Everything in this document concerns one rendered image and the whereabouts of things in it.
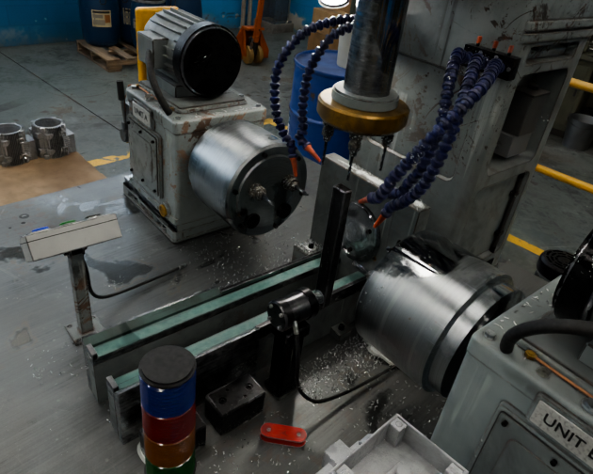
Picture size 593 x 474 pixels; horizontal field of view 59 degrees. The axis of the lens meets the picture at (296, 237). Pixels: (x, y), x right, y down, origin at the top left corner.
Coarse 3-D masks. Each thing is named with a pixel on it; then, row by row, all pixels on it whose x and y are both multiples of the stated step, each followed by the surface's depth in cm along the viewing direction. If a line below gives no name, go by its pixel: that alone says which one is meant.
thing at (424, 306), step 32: (384, 256) 92; (416, 256) 90; (448, 256) 89; (384, 288) 90; (416, 288) 86; (448, 288) 84; (480, 288) 83; (512, 288) 87; (384, 320) 89; (416, 320) 85; (448, 320) 82; (480, 320) 82; (384, 352) 93; (416, 352) 85; (448, 352) 82; (448, 384) 88
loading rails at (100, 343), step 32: (320, 256) 128; (224, 288) 112; (256, 288) 115; (288, 288) 121; (352, 288) 119; (128, 320) 100; (160, 320) 103; (192, 320) 105; (224, 320) 111; (256, 320) 106; (320, 320) 117; (352, 320) 127; (96, 352) 93; (128, 352) 98; (192, 352) 97; (224, 352) 98; (256, 352) 105; (96, 384) 96; (128, 384) 89; (224, 384) 103; (128, 416) 90
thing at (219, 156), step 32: (224, 128) 127; (256, 128) 128; (192, 160) 128; (224, 160) 121; (256, 160) 119; (288, 160) 126; (224, 192) 120; (256, 192) 120; (288, 192) 131; (256, 224) 129
